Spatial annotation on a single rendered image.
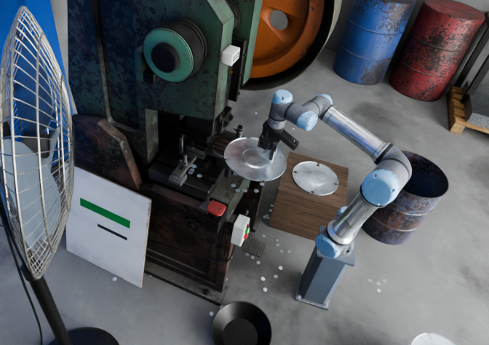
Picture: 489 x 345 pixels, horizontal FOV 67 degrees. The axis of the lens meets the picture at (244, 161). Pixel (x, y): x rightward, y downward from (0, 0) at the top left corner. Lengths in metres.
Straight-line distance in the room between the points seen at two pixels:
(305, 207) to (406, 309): 0.80
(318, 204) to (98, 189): 1.20
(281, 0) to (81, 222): 1.47
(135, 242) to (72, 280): 0.45
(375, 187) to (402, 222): 1.16
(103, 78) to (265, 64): 0.73
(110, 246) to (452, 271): 2.07
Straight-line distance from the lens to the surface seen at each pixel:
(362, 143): 1.49
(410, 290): 2.53
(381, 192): 1.36
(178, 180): 1.63
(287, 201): 2.26
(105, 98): 1.67
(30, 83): 0.96
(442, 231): 2.98
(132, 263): 2.08
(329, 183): 2.34
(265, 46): 1.84
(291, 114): 1.44
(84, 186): 1.98
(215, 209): 1.49
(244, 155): 1.69
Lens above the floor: 1.89
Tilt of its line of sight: 41 degrees down
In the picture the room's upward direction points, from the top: 10 degrees clockwise
